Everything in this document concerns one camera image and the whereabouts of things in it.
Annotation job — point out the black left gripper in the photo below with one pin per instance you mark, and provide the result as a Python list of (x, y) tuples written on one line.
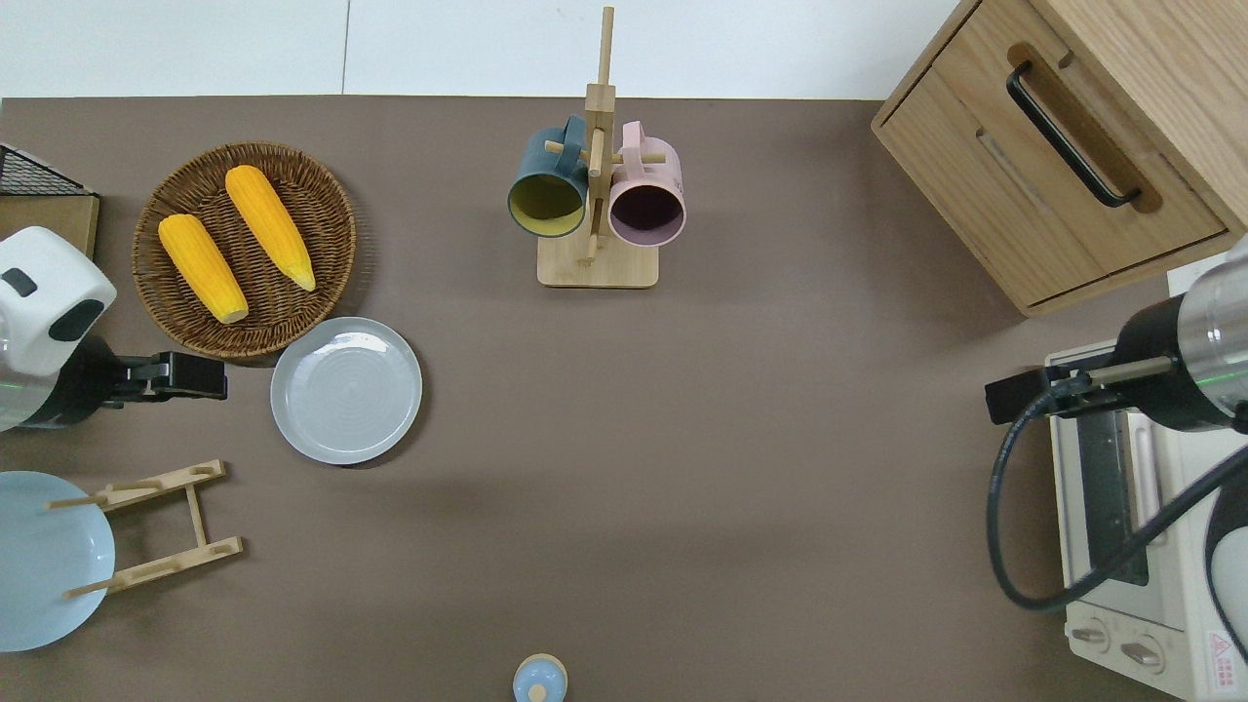
[(190, 376)]

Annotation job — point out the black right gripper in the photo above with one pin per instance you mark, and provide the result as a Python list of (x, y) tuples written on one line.
[(1019, 398)]

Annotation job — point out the gray round plate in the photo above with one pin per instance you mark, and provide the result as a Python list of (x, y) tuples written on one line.
[(346, 390)]

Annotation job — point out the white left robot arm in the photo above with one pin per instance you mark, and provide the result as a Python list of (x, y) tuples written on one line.
[(49, 283)]

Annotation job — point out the light blue plate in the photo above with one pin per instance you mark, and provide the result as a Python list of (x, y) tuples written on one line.
[(49, 565)]

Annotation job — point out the yellow corn cob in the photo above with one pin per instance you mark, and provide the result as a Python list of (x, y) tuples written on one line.
[(200, 268), (268, 224)]

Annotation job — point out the wooden dish rack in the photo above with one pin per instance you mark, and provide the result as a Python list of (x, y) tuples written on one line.
[(200, 517)]

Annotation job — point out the wooden board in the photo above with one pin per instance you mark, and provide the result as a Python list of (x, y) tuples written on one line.
[(49, 224)]

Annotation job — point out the wooden drawer cabinet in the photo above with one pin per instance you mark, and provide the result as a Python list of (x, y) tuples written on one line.
[(975, 185)]

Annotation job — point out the brown wicker basket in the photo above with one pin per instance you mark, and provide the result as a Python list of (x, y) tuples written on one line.
[(312, 195)]

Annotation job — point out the white toaster oven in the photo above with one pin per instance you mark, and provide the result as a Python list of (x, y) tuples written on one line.
[(1185, 604)]

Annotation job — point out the teal mug yellow inside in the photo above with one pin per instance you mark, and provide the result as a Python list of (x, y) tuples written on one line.
[(546, 161)]

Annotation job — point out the wooden mug tree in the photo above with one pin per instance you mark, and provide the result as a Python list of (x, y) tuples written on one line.
[(597, 263)]

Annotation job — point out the pink mug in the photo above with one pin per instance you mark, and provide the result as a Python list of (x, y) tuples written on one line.
[(651, 166)]

